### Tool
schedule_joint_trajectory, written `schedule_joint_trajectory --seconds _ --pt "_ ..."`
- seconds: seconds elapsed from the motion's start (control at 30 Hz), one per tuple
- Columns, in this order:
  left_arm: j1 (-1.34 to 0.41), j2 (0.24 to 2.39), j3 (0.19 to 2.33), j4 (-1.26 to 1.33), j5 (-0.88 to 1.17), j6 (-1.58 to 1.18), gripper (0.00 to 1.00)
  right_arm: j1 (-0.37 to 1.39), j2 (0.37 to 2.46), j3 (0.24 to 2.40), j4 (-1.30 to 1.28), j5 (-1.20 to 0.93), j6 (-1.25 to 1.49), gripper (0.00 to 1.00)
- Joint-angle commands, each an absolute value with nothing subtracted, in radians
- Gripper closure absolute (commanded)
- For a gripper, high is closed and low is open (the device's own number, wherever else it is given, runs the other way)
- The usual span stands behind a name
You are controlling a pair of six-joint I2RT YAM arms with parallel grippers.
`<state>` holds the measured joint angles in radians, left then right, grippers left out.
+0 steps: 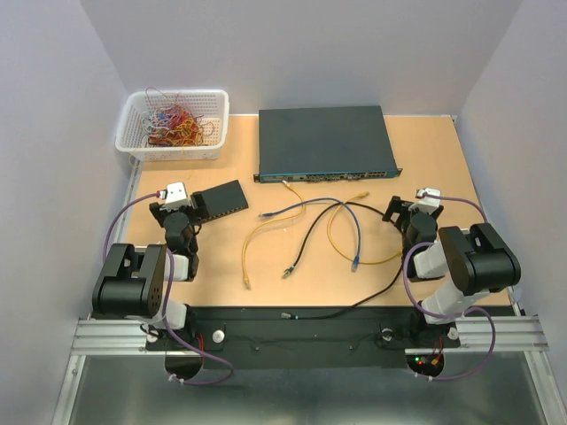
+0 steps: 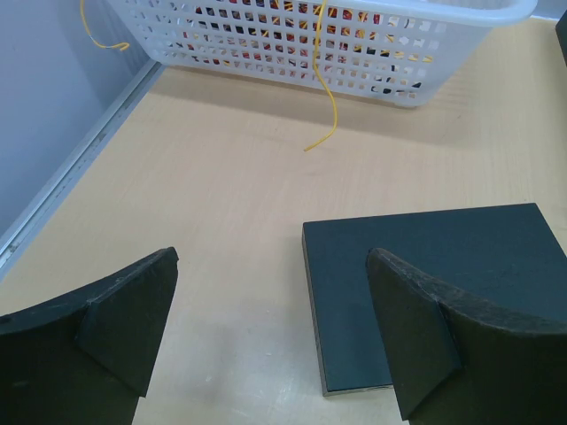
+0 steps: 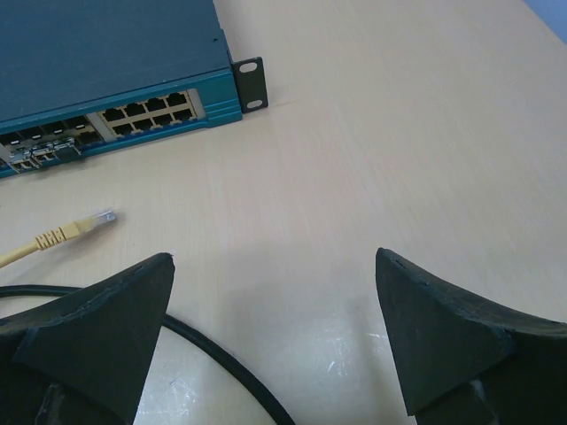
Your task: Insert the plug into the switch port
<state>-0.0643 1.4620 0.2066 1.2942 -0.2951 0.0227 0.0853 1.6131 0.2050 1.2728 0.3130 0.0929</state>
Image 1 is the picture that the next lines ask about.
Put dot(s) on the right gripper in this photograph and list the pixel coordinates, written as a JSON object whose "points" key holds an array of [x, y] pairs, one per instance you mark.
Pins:
{"points": [[396, 204]]}

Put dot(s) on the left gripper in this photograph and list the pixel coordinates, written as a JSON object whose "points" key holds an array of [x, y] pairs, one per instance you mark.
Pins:
{"points": [[198, 212]]}

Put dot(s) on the small black network switch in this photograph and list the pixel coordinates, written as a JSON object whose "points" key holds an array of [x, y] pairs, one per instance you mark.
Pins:
{"points": [[224, 199]]}

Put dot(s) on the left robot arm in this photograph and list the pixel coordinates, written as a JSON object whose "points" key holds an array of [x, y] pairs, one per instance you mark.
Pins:
{"points": [[130, 284]]}

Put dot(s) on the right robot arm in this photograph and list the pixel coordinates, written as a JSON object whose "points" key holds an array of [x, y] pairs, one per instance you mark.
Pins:
{"points": [[446, 270]]}

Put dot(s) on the white plastic basket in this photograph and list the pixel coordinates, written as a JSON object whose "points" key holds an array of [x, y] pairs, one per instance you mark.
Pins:
{"points": [[178, 124]]}

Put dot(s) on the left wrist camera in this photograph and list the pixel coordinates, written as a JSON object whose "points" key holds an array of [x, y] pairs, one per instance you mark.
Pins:
{"points": [[174, 196]]}

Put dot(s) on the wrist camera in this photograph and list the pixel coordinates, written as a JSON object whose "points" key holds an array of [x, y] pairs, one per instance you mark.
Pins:
{"points": [[428, 200], [174, 196]]}

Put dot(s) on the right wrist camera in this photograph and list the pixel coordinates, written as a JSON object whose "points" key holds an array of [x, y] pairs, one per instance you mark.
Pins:
{"points": [[428, 200]]}

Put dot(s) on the large rack network switch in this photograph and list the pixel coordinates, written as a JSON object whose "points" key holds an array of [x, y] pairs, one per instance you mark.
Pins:
{"points": [[324, 144]]}

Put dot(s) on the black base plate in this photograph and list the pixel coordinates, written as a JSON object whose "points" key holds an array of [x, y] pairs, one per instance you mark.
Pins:
{"points": [[248, 338]]}

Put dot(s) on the aluminium rail frame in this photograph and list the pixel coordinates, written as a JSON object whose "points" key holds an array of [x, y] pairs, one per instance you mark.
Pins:
{"points": [[499, 374]]}

